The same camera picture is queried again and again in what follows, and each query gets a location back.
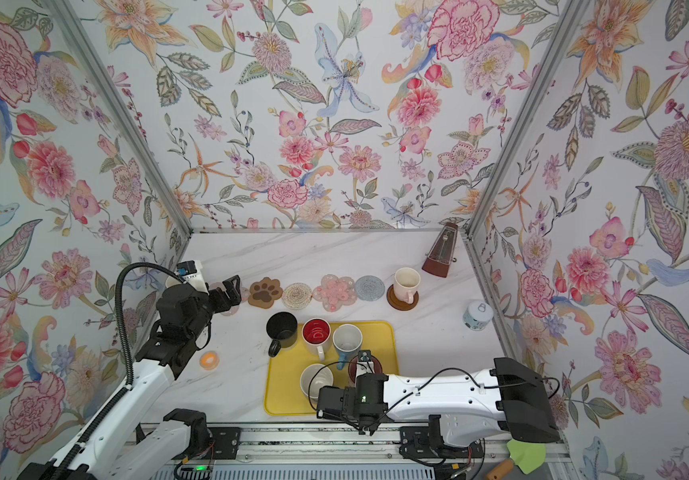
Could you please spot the yellow tray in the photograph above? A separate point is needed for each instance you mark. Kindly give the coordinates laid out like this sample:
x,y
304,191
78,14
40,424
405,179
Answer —
x,y
284,396

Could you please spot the white mug purple handle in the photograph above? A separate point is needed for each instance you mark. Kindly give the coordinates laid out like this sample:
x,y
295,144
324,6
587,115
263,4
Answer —
x,y
313,379

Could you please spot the cork paw print coaster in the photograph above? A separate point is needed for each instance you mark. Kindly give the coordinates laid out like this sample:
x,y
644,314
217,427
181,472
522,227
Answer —
x,y
264,293

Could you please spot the white embroidered round coaster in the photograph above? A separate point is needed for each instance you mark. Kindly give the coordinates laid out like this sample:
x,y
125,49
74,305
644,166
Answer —
x,y
297,296

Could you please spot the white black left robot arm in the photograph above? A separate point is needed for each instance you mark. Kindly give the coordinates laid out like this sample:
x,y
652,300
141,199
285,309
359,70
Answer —
x,y
98,452

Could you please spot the white ceramic lidded jar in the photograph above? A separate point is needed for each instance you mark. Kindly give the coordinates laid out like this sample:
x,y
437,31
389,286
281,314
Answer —
x,y
478,315

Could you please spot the white mug blue handle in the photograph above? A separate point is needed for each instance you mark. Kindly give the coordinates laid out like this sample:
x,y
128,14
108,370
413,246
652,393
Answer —
x,y
347,342

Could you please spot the pale pink flower coaster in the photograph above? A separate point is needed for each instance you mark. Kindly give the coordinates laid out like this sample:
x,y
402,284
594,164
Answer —
x,y
243,298

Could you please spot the black mug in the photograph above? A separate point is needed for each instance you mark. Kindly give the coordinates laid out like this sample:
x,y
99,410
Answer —
x,y
282,329

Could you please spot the brown wooden metronome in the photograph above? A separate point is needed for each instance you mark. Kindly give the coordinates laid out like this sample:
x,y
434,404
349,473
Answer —
x,y
441,256

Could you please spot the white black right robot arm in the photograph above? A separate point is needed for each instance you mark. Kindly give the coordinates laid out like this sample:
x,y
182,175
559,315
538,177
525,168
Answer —
x,y
456,408

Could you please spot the red interior white mug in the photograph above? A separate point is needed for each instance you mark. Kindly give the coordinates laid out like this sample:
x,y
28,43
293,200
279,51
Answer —
x,y
317,336

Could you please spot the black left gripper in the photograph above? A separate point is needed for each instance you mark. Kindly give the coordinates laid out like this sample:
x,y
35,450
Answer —
x,y
234,297

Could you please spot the grey round coaster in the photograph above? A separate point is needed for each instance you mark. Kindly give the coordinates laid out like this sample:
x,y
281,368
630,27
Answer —
x,y
369,288

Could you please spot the cream mug pink handle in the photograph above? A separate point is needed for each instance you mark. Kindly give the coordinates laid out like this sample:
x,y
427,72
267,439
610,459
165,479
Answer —
x,y
406,281

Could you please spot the small orange ball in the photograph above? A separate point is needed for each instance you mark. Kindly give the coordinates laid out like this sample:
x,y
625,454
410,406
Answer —
x,y
209,361

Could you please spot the brown wooden round coaster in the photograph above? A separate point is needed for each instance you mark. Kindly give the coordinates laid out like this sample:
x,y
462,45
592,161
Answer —
x,y
400,305

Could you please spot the green silicone spatula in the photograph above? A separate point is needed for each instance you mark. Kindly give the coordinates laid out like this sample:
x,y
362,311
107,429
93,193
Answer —
x,y
523,456

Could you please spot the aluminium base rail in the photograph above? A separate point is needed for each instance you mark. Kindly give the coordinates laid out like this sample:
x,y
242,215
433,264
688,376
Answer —
x,y
332,442

